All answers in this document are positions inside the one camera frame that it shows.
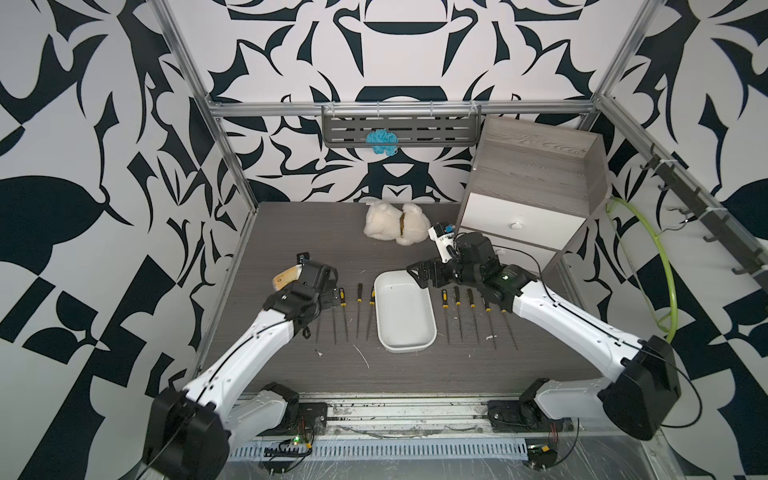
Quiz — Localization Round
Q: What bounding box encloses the white plush toy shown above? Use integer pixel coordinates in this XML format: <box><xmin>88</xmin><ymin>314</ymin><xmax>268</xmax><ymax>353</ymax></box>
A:
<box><xmin>363</xmin><ymin>201</ymin><xmax>431</xmax><ymax>246</ymax></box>

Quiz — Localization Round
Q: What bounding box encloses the green hoop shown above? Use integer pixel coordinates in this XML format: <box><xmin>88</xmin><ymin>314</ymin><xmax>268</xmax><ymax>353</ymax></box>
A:
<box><xmin>605</xmin><ymin>196</ymin><xmax>679</xmax><ymax>347</ymax></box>

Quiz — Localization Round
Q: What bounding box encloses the teal crumpled cloth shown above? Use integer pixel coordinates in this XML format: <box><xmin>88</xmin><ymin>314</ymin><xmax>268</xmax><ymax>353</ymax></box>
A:
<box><xmin>365</xmin><ymin>129</ymin><xmax>399</xmax><ymax>157</ymax></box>

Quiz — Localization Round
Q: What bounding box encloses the grey slotted wall shelf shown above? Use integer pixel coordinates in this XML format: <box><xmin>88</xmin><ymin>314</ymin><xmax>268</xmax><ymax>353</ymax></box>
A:
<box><xmin>321</xmin><ymin>110</ymin><xmax>481</xmax><ymax>148</ymax></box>

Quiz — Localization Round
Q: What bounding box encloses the white plastic storage box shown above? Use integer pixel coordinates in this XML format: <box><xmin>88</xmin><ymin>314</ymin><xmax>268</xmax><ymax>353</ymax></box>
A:
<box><xmin>374</xmin><ymin>270</ymin><xmax>437</xmax><ymax>354</ymax></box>

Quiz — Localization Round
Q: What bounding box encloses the grey wall hook rail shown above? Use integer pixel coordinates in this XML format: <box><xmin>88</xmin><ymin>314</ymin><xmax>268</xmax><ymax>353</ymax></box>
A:
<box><xmin>638</xmin><ymin>142</ymin><xmax>768</xmax><ymax>277</ymax></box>

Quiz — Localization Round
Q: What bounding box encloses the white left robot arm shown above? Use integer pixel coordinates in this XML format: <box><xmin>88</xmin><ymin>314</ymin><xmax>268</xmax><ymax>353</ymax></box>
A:
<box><xmin>142</xmin><ymin>254</ymin><xmax>338</xmax><ymax>479</ymax></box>

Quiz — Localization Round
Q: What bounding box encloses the yellow sponge block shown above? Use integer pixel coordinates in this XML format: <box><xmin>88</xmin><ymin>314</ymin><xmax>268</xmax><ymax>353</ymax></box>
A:
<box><xmin>271</xmin><ymin>264</ymin><xmax>303</xmax><ymax>292</ymax></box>

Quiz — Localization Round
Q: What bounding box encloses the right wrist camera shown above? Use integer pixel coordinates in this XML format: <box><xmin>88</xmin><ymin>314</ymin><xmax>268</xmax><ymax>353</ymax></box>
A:
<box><xmin>428</xmin><ymin>223</ymin><xmax>460</xmax><ymax>264</ymax></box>

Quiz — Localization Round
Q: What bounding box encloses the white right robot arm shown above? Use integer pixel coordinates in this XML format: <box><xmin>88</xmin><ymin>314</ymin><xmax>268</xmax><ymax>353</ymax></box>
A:
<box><xmin>406</xmin><ymin>224</ymin><xmax>681</xmax><ymax>441</ymax></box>

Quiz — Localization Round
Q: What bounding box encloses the grey wooden drawer cabinet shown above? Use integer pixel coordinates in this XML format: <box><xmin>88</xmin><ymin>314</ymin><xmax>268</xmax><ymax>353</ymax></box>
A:
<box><xmin>457</xmin><ymin>117</ymin><xmax>610</xmax><ymax>274</ymax></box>

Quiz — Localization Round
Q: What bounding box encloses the white perforated cable duct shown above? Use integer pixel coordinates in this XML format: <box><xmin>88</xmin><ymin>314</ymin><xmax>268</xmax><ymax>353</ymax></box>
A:
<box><xmin>227</xmin><ymin>436</ymin><xmax>530</xmax><ymax>463</ymax></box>

